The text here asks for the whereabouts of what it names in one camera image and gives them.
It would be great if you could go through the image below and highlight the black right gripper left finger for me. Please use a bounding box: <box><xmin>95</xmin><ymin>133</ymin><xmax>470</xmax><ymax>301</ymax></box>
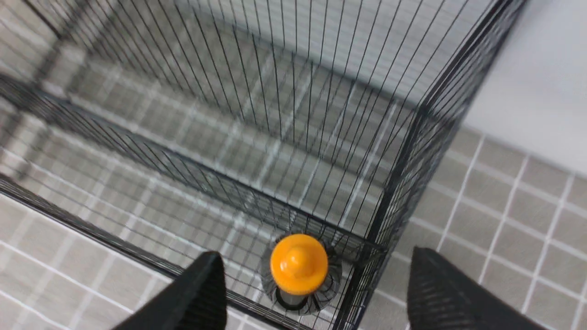
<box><xmin>114</xmin><ymin>251</ymin><xmax>228</xmax><ymax>330</ymax></box>

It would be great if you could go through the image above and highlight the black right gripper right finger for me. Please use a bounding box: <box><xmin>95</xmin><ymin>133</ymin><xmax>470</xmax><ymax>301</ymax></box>
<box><xmin>407</xmin><ymin>247</ymin><xmax>543</xmax><ymax>330</ymax></box>

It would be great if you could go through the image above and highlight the small orange-capped sauce bottle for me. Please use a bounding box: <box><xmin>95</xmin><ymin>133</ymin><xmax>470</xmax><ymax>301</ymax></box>
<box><xmin>259</xmin><ymin>233</ymin><xmax>343</xmax><ymax>316</ymax></box>

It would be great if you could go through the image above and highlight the grey checked tablecloth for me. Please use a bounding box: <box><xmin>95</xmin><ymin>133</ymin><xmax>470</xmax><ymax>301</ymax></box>
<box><xmin>1</xmin><ymin>0</ymin><xmax>586</xmax><ymax>330</ymax></box>

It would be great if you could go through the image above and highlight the black wire mesh rack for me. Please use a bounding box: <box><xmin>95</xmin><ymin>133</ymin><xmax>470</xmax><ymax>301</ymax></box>
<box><xmin>1</xmin><ymin>0</ymin><xmax>526</xmax><ymax>330</ymax></box>

